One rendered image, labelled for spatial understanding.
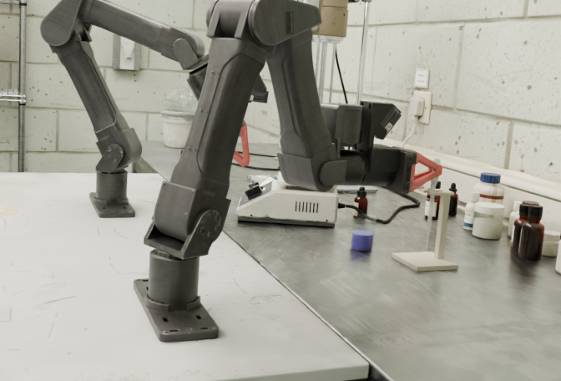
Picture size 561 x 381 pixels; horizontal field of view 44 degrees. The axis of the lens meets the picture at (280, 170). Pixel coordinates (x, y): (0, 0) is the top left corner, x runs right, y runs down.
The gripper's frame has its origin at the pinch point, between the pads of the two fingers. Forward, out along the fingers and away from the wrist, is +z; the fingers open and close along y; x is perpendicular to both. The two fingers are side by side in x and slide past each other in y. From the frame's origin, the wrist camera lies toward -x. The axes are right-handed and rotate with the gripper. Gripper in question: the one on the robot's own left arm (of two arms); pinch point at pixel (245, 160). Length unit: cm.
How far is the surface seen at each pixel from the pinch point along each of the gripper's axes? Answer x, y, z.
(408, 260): -19.7, -25.7, 24.7
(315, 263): -5.8, -28.8, 17.3
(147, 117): 62, 230, -21
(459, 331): -21, -54, 26
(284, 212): -2.6, -3.6, 12.4
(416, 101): -43, 52, 12
